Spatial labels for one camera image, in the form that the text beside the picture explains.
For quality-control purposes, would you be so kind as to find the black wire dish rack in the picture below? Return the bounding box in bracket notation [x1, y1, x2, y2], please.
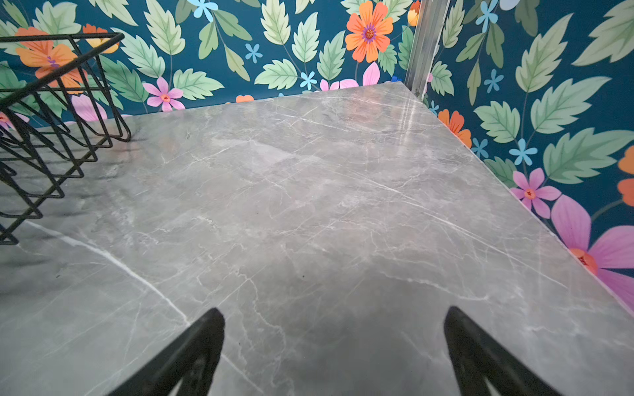
[1, 27, 132, 246]

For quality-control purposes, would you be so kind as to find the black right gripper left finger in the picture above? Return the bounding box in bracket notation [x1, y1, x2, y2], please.
[110, 308, 226, 395]

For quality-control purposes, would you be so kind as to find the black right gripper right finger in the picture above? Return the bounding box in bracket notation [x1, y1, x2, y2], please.
[443, 306, 559, 395]

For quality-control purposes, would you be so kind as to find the aluminium frame corner post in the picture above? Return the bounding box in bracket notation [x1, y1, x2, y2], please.
[405, 0, 450, 99]

